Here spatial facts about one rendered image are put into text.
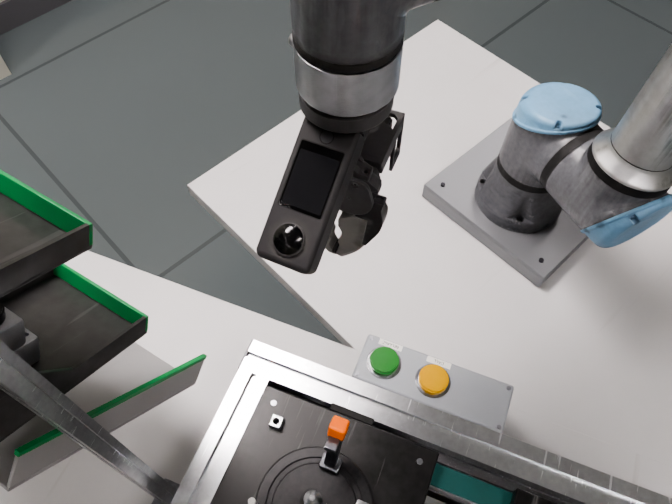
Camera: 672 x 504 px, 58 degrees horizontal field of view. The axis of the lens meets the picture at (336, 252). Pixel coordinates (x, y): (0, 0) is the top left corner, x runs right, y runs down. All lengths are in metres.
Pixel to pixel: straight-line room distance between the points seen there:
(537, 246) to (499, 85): 0.42
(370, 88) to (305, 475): 0.50
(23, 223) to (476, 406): 0.59
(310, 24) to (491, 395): 0.59
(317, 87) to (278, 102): 2.10
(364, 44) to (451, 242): 0.72
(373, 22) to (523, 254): 0.72
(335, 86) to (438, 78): 0.94
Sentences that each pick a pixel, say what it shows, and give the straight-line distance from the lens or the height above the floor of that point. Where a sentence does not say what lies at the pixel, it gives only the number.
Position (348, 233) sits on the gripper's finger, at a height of 1.28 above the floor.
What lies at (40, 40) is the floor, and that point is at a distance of 3.07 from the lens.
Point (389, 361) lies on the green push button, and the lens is 0.83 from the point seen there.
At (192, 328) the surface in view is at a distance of 1.00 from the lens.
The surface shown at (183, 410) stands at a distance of 0.95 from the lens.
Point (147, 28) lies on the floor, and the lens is 2.97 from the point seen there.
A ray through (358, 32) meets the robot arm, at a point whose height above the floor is 1.51.
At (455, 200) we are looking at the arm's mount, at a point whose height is 0.89.
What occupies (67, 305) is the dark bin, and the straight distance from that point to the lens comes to 0.67.
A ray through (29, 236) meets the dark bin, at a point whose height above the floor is 1.36.
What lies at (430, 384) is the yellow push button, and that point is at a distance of 0.83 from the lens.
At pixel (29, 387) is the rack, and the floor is 1.32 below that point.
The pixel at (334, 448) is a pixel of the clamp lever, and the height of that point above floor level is 1.07.
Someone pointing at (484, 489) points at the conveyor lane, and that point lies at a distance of 0.83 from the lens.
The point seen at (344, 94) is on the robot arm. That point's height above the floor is 1.46.
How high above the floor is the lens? 1.74
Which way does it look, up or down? 58 degrees down
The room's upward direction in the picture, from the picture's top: straight up
